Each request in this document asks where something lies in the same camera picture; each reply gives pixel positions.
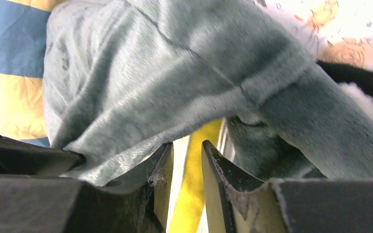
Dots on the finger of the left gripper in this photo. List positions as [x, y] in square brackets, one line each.
[21, 158]

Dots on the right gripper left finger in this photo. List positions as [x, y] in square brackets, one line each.
[135, 202]

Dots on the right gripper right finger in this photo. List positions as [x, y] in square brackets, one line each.
[237, 202]

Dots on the cream pillow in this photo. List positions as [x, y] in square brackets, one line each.
[186, 207]

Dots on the zebra and grey pillowcase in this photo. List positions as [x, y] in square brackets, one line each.
[123, 77]

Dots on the blue yellow checked pillow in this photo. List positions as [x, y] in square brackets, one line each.
[22, 49]

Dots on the floral table cloth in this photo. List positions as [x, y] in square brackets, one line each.
[337, 31]

